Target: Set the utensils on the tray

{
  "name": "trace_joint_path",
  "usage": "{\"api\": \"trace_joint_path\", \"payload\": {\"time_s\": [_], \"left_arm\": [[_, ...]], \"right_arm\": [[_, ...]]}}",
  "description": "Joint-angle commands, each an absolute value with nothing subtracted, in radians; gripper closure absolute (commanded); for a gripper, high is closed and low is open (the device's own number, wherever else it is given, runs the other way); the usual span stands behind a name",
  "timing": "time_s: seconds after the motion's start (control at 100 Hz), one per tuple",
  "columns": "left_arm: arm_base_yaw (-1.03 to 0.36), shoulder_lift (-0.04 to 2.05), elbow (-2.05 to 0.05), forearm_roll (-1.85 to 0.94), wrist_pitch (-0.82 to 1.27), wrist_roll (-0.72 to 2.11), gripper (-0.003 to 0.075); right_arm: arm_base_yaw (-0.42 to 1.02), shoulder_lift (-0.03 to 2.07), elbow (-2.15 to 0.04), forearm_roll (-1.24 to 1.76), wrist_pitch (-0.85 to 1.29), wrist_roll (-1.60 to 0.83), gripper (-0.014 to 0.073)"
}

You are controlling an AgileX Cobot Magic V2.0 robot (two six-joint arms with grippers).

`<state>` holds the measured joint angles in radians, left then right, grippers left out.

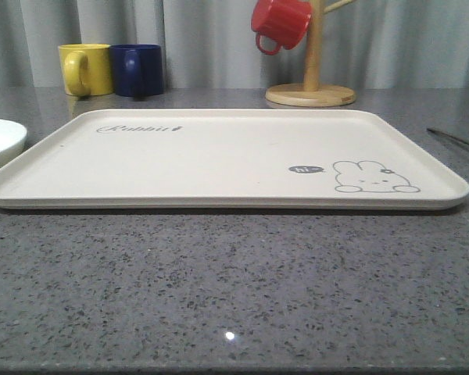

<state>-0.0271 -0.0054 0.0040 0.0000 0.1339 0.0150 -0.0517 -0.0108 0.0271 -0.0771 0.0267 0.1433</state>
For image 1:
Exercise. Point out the yellow mug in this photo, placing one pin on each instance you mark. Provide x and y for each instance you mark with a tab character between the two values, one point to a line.
86	69

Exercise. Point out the white round plate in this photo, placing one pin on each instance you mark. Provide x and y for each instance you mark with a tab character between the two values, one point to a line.
12	140

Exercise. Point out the red mug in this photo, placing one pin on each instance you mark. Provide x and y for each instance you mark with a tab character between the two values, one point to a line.
280	24

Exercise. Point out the dark blue mug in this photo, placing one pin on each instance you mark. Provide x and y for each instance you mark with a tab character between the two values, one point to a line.
137	70

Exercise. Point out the silver chopstick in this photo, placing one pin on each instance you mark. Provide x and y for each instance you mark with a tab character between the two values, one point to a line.
464	147
448	135

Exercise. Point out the beige rabbit serving tray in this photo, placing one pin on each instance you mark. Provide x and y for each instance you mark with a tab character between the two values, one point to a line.
246	158

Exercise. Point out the wooden mug tree stand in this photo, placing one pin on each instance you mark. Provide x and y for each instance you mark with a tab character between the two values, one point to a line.
313	93

